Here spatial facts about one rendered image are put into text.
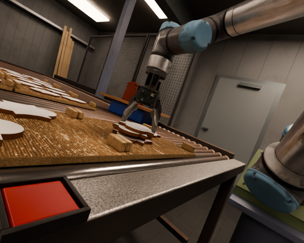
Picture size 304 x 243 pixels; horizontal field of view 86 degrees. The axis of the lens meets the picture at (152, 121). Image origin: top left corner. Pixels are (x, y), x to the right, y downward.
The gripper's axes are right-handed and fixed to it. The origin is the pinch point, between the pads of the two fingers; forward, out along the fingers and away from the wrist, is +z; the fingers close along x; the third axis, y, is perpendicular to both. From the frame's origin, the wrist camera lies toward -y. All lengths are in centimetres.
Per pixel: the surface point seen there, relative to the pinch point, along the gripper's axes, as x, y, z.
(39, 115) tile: -21.8, 19.0, 2.9
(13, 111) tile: -25.2, 22.7, 2.9
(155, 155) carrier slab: 8.8, 10.1, 4.5
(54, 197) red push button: -1.2, 40.4, 4.7
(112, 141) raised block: -2.6, 18.3, 2.6
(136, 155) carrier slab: 4.0, 16.7, 4.2
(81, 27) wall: -355, -489, -180
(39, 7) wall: -419, -385, -163
